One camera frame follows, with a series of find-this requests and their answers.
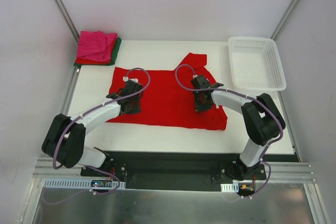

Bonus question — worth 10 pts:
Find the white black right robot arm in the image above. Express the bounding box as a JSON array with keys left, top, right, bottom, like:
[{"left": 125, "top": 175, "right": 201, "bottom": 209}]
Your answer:
[{"left": 191, "top": 75, "right": 286, "bottom": 181}]

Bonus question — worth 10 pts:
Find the aluminium frame post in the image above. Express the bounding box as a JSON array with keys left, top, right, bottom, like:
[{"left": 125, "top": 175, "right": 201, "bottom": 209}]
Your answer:
[
  {"left": 53, "top": 0, "right": 79, "bottom": 42},
  {"left": 270, "top": 0, "right": 301, "bottom": 40}
]

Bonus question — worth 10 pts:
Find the white slotted cable duct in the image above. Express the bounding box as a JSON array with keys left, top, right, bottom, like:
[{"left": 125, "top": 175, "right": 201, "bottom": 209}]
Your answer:
[{"left": 44, "top": 178, "right": 125, "bottom": 190}]

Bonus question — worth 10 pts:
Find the folded pink t shirt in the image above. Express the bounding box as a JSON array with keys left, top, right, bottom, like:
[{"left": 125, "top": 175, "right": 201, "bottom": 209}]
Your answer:
[{"left": 76, "top": 31, "right": 118, "bottom": 62}]

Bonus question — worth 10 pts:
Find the aluminium frame post right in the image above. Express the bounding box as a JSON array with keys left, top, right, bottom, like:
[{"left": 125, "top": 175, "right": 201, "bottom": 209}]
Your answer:
[{"left": 270, "top": 0, "right": 301, "bottom": 40}]

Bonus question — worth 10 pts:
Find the aluminium frame post left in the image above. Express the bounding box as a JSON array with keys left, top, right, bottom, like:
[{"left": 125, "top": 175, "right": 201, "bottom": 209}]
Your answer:
[{"left": 53, "top": 0, "right": 79, "bottom": 42}]

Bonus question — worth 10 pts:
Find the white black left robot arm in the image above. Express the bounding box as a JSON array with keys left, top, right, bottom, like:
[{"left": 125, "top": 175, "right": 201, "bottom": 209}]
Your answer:
[{"left": 41, "top": 79, "right": 143, "bottom": 176}]

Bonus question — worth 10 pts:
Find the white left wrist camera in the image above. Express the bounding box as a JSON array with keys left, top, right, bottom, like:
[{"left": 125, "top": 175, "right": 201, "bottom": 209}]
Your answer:
[{"left": 123, "top": 77, "right": 139, "bottom": 82}]

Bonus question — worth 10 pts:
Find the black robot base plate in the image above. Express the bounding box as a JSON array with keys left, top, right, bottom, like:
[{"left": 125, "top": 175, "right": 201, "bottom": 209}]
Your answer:
[{"left": 80, "top": 150, "right": 267, "bottom": 192}]

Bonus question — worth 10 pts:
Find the folded green t shirt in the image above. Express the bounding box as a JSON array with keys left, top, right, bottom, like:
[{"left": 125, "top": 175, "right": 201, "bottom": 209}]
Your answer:
[{"left": 73, "top": 37, "right": 122, "bottom": 67}]

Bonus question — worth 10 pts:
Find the white perforated plastic basket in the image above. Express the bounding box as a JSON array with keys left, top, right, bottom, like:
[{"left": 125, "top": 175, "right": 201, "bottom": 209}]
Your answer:
[{"left": 228, "top": 36, "right": 287, "bottom": 94}]

